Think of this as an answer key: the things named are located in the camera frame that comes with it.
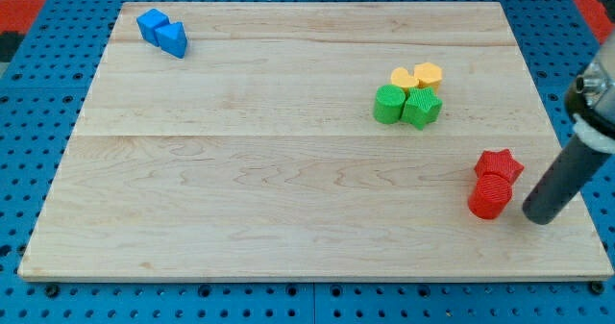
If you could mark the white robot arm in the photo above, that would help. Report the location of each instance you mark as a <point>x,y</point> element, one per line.
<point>592,102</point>

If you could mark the green star block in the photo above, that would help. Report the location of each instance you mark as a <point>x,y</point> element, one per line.
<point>422,107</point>

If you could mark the yellow pentagon block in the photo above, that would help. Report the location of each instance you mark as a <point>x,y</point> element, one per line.
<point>429,75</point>

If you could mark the green cylinder block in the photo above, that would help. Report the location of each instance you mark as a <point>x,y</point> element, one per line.
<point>389,104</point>

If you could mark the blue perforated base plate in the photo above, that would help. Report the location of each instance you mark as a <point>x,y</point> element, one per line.
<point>42,92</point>

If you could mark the wooden board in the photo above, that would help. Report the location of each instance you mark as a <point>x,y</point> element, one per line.
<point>256,157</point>

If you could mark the red star block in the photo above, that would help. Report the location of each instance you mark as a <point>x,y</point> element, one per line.
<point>500,163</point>

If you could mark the blue cube block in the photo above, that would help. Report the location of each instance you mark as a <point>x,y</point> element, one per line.
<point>149,22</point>

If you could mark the blue triangle block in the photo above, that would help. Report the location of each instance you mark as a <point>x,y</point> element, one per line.
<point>172,39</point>

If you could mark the red cylinder block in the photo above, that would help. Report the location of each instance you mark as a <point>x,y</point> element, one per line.
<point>490,196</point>

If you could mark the yellow heart block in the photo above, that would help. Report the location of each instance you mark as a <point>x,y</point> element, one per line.
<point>400,77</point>

